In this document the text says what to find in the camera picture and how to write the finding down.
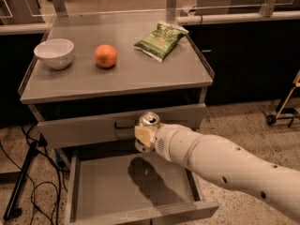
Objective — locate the green chip bag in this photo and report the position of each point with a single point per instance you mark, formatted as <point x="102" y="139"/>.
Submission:
<point x="160" y="42"/>

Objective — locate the wheeled cart frame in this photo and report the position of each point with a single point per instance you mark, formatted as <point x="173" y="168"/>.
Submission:
<point x="282" y="112"/>

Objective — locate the open grey middle drawer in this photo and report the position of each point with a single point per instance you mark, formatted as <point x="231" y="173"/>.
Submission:
<point x="113" y="184"/>

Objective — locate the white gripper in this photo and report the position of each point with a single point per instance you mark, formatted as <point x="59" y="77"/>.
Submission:
<point x="164" y="141"/>

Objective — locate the black tripod stand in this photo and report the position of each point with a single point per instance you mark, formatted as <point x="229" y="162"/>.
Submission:
<point x="19" y="178"/>

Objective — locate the grey drawer cabinet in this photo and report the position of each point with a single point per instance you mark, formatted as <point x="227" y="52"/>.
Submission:
<point x="136" y="82"/>

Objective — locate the orange fruit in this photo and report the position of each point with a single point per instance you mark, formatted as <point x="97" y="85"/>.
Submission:
<point x="105" y="56"/>

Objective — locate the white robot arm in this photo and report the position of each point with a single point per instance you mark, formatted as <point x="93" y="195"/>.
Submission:
<point x="226" y="164"/>

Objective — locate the green 7up can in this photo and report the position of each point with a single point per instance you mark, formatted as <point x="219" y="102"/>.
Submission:
<point x="148" y="119"/>

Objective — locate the white bowl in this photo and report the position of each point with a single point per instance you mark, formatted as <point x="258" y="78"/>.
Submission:
<point x="55" y="53"/>

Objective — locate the black drawer handle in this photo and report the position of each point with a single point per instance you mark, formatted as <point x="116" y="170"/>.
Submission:
<point x="125" y="124"/>

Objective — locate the grey top drawer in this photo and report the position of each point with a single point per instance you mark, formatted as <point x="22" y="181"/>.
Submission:
<point x="100" y="128"/>

